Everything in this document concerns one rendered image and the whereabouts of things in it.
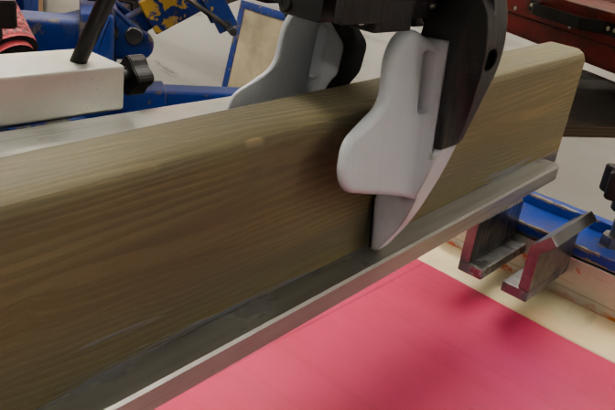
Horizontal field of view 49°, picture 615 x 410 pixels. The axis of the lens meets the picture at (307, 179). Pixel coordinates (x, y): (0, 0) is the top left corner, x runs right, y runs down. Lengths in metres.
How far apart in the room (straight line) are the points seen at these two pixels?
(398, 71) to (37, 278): 0.14
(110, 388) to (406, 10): 0.15
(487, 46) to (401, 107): 0.04
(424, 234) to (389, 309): 0.18
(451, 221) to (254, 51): 2.84
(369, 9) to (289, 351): 0.26
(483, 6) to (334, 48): 0.07
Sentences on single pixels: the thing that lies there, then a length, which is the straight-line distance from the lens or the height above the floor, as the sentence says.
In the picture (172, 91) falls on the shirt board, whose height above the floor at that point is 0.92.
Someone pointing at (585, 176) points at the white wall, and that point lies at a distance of 2.43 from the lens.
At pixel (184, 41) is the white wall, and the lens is 3.66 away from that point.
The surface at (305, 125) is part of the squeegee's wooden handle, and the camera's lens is 0.23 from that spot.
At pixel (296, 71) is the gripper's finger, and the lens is 0.28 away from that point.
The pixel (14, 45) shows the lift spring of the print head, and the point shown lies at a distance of 0.68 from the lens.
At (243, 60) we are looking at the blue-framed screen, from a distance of 3.18.
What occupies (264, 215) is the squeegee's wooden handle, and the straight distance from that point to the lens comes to 0.23.
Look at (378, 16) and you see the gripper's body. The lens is 0.21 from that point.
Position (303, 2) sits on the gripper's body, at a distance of 0.21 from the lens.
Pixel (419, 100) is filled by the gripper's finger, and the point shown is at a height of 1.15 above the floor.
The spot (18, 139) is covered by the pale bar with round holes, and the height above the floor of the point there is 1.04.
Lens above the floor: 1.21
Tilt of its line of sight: 23 degrees down
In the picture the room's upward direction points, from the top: 8 degrees clockwise
